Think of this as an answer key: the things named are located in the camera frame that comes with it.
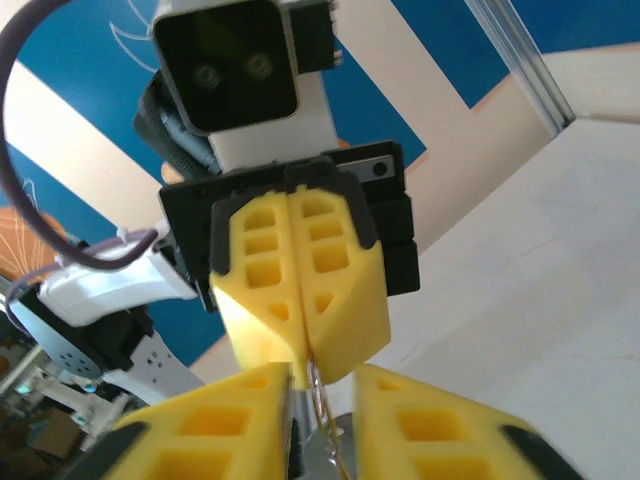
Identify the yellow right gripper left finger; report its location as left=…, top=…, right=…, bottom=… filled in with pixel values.
left=62, top=362, right=295, bottom=480

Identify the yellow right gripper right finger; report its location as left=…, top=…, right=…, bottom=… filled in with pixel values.
left=352, top=363, right=587, bottom=480

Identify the white background machine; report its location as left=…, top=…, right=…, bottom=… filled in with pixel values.
left=14, top=369, right=126, bottom=421

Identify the brown cardboard box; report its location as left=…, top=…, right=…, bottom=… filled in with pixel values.
left=27, top=407, right=85, bottom=459

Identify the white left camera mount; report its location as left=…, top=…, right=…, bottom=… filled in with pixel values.
left=207, top=67, right=341, bottom=174

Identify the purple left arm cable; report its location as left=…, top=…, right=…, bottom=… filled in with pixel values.
left=0, top=0, right=171, bottom=321

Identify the aluminium frame post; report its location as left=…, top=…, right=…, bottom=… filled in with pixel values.
left=464, top=0, right=576, bottom=132

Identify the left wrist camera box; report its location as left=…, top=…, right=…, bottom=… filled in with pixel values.
left=151, top=0, right=300, bottom=137

